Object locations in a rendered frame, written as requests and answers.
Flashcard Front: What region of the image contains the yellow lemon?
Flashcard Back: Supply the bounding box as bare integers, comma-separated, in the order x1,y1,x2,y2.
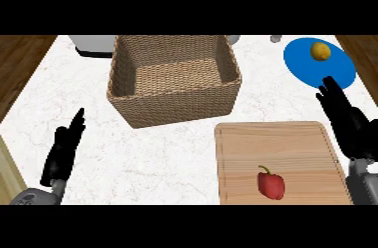
308,41,332,62

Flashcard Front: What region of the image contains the brown wicker basket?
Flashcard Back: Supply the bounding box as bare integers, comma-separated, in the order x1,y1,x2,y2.
106,35,243,130

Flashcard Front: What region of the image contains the blue round plate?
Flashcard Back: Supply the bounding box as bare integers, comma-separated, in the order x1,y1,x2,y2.
281,37,357,90

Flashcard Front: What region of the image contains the wooden cutting board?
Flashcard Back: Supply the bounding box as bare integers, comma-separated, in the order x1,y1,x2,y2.
213,120,354,206

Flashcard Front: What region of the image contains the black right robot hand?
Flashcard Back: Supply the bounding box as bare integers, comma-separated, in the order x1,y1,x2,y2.
314,75,378,164

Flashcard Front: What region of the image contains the white appliance with black base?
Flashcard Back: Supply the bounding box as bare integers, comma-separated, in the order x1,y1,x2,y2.
67,35,119,59

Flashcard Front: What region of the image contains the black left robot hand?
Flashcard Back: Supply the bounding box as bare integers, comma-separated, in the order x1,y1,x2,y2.
38,107,87,188

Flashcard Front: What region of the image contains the red bell pepper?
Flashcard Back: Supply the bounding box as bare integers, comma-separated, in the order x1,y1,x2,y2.
255,164,286,201

